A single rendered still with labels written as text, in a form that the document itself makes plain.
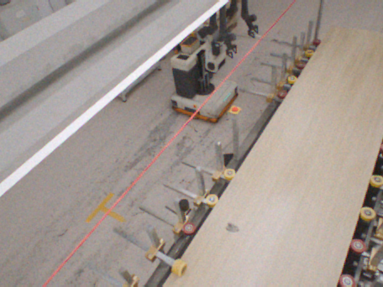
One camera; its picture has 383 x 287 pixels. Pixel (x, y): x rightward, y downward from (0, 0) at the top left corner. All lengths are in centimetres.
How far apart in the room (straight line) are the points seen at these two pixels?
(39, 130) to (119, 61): 20
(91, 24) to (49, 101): 15
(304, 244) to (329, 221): 23
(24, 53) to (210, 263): 160
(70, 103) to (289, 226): 167
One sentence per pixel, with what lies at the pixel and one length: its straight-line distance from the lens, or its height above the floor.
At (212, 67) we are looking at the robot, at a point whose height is 72.
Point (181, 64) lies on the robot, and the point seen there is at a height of 78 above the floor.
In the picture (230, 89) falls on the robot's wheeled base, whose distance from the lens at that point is 404.
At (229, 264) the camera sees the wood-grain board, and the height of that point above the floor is 90.
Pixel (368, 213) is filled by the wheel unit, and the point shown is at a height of 91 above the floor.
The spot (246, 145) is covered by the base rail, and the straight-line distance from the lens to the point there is 271.
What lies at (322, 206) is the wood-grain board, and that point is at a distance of 215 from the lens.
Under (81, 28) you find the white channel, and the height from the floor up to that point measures 245.
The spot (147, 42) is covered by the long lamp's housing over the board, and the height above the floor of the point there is 236.
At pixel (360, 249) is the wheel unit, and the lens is 205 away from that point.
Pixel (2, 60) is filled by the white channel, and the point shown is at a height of 246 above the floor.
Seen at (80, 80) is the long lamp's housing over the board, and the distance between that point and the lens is 58.
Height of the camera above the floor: 266
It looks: 45 degrees down
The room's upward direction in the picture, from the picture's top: 10 degrees counter-clockwise
